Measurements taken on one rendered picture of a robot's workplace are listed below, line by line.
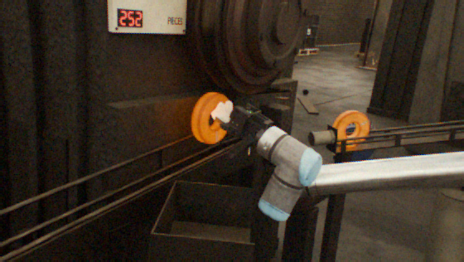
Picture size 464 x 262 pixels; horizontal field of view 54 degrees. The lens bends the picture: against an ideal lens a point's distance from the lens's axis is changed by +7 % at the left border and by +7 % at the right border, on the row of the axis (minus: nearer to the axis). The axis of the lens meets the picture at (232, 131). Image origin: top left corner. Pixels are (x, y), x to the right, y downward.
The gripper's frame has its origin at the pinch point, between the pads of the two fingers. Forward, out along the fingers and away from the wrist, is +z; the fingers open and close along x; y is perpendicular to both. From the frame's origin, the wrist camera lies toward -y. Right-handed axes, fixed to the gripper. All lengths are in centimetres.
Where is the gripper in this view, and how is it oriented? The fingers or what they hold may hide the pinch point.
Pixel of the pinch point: (213, 112)
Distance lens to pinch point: 130.9
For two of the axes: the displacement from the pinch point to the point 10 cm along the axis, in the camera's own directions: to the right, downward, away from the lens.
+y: 2.9, -8.5, -4.4
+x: -6.2, 1.8, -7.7
